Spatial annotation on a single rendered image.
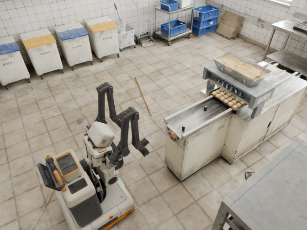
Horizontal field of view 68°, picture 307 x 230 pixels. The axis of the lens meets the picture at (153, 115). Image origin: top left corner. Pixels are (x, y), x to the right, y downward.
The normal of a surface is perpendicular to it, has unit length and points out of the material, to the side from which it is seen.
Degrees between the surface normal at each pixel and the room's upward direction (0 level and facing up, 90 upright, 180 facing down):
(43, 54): 92
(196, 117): 0
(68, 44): 92
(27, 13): 90
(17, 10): 90
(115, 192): 0
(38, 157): 0
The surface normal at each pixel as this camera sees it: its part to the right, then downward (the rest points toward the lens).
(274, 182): -0.01, -0.74
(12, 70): 0.55, 0.56
